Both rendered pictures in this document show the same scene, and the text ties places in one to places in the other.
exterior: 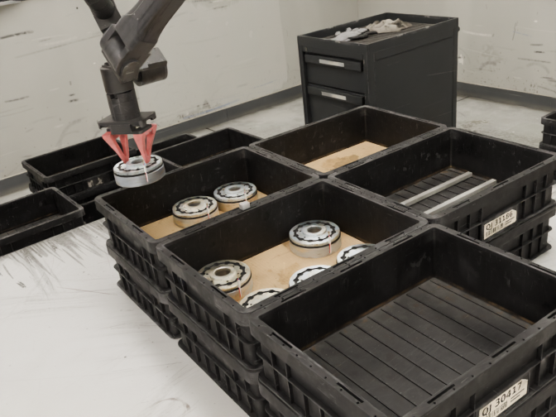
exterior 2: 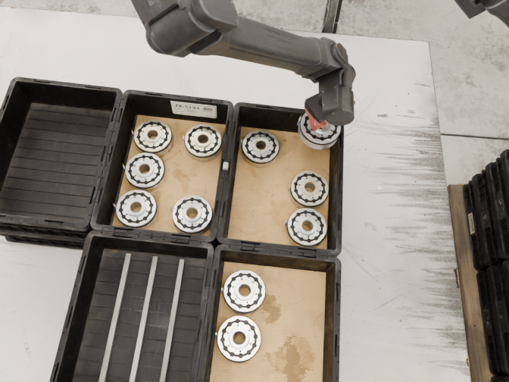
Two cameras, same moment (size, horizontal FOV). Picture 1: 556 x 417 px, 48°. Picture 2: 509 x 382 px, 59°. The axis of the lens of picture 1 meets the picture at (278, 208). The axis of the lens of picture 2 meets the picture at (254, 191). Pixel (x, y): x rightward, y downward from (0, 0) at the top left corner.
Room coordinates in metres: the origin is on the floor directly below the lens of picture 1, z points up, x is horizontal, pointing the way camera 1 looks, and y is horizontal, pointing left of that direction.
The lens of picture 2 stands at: (1.43, -0.31, 1.95)
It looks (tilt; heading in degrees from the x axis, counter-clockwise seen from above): 67 degrees down; 121
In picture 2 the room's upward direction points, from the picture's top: 8 degrees clockwise
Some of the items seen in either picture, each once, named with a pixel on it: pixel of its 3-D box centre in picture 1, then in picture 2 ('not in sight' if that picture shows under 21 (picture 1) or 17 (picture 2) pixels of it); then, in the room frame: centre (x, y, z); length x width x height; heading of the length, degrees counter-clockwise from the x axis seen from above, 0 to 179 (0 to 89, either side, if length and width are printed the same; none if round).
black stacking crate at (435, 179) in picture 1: (443, 193); (139, 327); (1.20, -0.35, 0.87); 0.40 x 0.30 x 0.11; 123
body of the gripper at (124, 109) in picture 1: (124, 107); (332, 96); (1.24, 0.28, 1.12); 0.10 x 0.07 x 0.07; 70
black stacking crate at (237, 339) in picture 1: (294, 263); (169, 170); (0.98, -0.02, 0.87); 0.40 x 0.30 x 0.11; 123
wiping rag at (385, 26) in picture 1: (387, 25); not in sight; (3.06, -0.62, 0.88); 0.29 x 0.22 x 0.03; 126
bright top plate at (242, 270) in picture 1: (222, 275); (203, 139); (0.99, 0.11, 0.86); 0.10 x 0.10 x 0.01
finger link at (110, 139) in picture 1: (127, 141); not in sight; (1.24, 0.29, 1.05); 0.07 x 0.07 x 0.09; 70
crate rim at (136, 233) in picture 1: (207, 192); (284, 175); (1.24, 0.15, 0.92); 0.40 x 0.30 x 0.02; 123
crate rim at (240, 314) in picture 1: (291, 239); (167, 162); (0.98, -0.02, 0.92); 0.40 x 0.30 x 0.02; 123
